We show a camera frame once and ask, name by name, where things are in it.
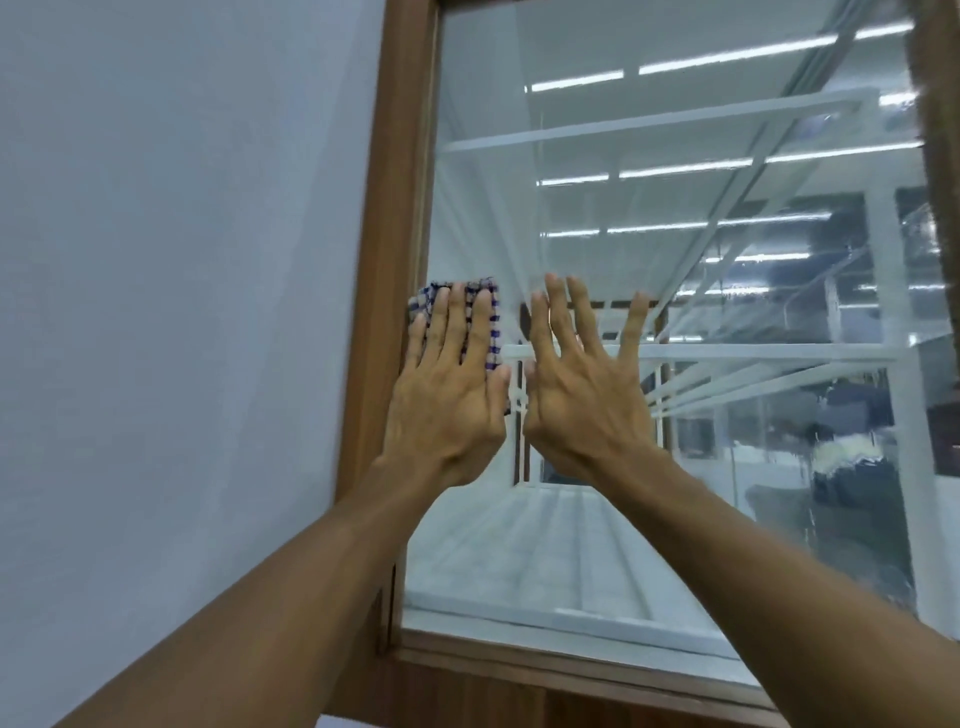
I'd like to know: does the person's right hand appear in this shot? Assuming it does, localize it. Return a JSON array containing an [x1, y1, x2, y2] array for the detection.
[[522, 272, 673, 489]]

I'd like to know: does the person's left hand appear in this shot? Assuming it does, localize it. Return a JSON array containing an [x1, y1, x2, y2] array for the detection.
[[380, 281, 513, 489]]

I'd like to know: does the blue white checkered cloth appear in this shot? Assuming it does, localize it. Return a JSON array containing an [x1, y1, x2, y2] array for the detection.
[[407, 277, 513, 414]]

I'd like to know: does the wooden glass display cabinet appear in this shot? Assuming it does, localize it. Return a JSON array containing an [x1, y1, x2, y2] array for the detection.
[[333, 0, 960, 728]]

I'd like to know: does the person's left forearm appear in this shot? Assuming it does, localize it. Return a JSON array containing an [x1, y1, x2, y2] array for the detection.
[[56, 453, 459, 728]]

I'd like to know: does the person's right forearm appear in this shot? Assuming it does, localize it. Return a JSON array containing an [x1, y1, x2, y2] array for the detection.
[[592, 446, 960, 728]]

